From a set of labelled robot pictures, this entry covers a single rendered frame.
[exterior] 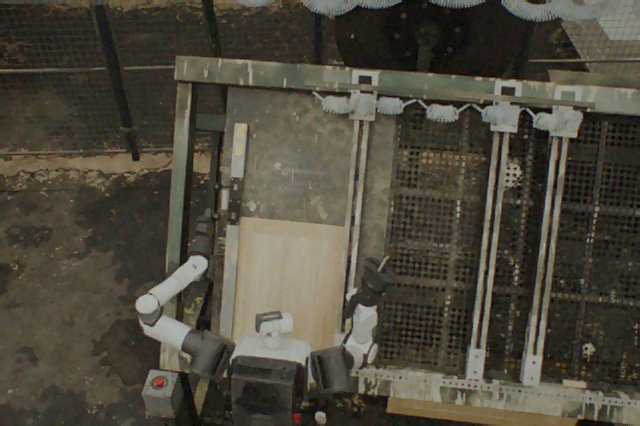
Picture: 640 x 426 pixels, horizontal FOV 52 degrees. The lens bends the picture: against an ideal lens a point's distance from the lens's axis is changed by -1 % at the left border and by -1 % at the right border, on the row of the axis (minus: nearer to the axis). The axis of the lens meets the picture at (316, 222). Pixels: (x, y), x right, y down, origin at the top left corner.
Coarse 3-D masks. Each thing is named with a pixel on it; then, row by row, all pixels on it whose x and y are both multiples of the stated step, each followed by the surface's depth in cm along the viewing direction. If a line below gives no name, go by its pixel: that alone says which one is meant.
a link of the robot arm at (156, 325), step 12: (144, 300) 237; (156, 300) 237; (144, 312) 234; (156, 312) 235; (144, 324) 234; (156, 324) 233; (168, 324) 233; (180, 324) 234; (156, 336) 233; (168, 336) 231; (180, 336) 230; (180, 348) 231
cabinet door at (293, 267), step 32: (256, 224) 277; (288, 224) 275; (320, 224) 274; (256, 256) 278; (288, 256) 277; (320, 256) 276; (256, 288) 280; (288, 288) 278; (320, 288) 277; (320, 320) 278
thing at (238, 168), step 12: (240, 156) 273; (240, 168) 273; (240, 216) 276; (228, 228) 276; (228, 240) 277; (228, 252) 277; (228, 264) 277; (228, 276) 278; (228, 288) 278; (228, 300) 279; (228, 312) 279; (228, 324) 280; (228, 336) 280
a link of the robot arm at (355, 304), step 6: (354, 288) 237; (348, 294) 237; (354, 294) 230; (348, 300) 230; (354, 300) 228; (360, 300) 228; (348, 306) 230; (354, 306) 230; (360, 306) 231; (366, 306) 231; (372, 306) 229; (348, 312) 232; (354, 312) 235; (360, 312) 231; (348, 318) 234
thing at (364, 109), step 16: (352, 80) 259; (352, 96) 259; (368, 96) 246; (352, 112) 259; (368, 112) 259; (368, 128) 263; (352, 144) 265; (352, 160) 265; (352, 176) 266; (352, 192) 266; (352, 208) 270; (352, 224) 268; (352, 240) 272; (352, 256) 269; (352, 272) 269; (352, 288) 270; (336, 336) 272
